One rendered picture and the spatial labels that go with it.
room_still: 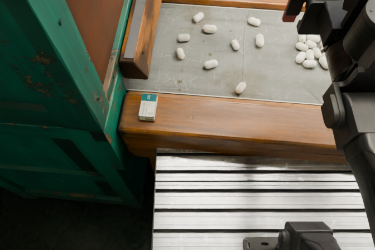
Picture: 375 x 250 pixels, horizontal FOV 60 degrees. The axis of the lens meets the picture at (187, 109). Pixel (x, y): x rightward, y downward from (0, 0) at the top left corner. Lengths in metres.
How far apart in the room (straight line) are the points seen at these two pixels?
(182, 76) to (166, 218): 0.34
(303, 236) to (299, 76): 0.42
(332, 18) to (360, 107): 0.13
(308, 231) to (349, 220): 0.23
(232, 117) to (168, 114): 0.15
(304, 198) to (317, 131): 0.16
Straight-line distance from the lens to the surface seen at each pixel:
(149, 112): 0.73
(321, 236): 0.63
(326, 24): 0.49
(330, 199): 0.85
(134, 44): 0.74
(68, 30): 0.48
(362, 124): 0.41
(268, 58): 0.89
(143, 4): 0.82
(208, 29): 0.90
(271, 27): 0.96
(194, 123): 0.74
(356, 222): 0.86
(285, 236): 0.66
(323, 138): 0.78
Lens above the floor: 1.43
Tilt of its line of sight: 63 degrees down
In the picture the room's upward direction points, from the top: straight up
